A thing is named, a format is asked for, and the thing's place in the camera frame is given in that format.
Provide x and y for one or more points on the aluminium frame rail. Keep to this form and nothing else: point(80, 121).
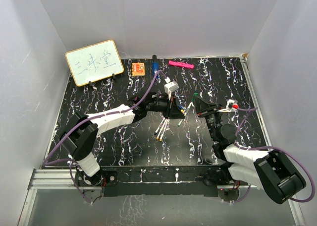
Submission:
point(44, 179)

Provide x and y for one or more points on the green white pen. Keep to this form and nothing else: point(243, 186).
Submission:
point(185, 113)

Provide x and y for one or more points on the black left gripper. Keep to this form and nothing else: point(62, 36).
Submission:
point(175, 113)

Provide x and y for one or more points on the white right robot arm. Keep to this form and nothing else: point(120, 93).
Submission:
point(268, 169)

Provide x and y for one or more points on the blue tipped white pen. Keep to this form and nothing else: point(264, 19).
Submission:
point(159, 127)

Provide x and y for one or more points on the small whiteboard with writing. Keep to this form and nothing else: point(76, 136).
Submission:
point(94, 62)

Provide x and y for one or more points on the pink plastic clip bar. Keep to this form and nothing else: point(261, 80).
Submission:
point(181, 64)

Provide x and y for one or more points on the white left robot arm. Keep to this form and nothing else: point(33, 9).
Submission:
point(79, 136)

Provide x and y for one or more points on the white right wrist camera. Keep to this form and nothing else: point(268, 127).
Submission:
point(232, 105)

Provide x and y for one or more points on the orange tipped white pen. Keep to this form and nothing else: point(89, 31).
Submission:
point(164, 130)

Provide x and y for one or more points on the yellow tipped white pen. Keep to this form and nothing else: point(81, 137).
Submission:
point(160, 130)

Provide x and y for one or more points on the blue stapler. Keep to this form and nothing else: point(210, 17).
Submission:
point(155, 67)

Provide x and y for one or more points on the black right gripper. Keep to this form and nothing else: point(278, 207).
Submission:
point(202, 106)

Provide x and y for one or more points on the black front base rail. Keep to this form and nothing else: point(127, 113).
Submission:
point(160, 180)

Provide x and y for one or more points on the orange small notebook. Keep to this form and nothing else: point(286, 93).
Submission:
point(138, 69)

